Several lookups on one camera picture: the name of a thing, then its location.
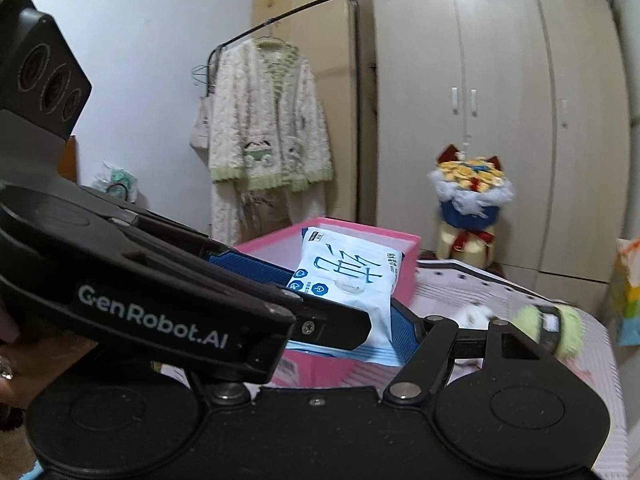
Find white green plastic bag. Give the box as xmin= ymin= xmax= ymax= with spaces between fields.
xmin=94 ymin=160 xmax=139 ymax=202

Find beige three-door wardrobe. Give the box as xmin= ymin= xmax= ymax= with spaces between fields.
xmin=365 ymin=0 xmax=640 ymax=306

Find pink cardboard box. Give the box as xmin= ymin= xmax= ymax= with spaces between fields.
xmin=234 ymin=216 xmax=421 ymax=391

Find tall light wooden cabinet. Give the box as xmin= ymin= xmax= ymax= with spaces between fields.
xmin=251 ymin=0 xmax=378 ymax=226

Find white hanging bag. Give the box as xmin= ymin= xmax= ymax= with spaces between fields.
xmin=189 ymin=95 xmax=214 ymax=151

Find brown wooden headboard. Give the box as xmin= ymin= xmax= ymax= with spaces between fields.
xmin=57 ymin=135 xmax=79 ymax=184

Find black metal clothes rack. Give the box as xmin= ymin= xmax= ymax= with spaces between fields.
xmin=207 ymin=0 xmax=364 ymax=241

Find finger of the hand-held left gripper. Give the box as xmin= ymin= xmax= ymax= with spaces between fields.
xmin=82 ymin=185 xmax=297 ymax=287
xmin=270 ymin=286 xmax=374 ymax=352

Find person's left hand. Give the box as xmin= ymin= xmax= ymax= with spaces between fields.
xmin=0 ymin=307 xmax=99 ymax=408

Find white blue wet wipes pack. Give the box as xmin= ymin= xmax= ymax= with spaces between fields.
xmin=286 ymin=226 xmax=406 ymax=366

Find cream fluffy pants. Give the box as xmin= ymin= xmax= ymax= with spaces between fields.
xmin=210 ymin=180 xmax=328 ymax=246

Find white patterned bed sheet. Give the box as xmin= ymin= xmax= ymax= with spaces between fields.
xmin=345 ymin=257 xmax=630 ymax=480

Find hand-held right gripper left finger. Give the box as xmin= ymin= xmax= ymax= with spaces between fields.
xmin=187 ymin=367 xmax=259 ymax=407

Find blue yellow flower bouquet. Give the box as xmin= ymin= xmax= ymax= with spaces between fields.
xmin=427 ymin=144 xmax=516 ymax=268

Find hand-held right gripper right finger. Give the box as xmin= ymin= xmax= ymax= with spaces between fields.
xmin=382 ymin=299 xmax=557 ymax=407

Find white brown plush toy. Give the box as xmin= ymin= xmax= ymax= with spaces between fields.
xmin=457 ymin=305 xmax=497 ymax=332

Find light green plush toy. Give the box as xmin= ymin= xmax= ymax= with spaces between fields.
xmin=515 ymin=304 xmax=584 ymax=361

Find colourful gift bag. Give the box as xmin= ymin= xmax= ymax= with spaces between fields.
xmin=612 ymin=237 xmax=640 ymax=347

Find cream green fluffy cardigan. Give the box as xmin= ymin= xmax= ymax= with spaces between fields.
xmin=207 ymin=37 xmax=335 ymax=196

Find wire clothes hangers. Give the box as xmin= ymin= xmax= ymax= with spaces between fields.
xmin=190 ymin=62 xmax=221 ymax=97

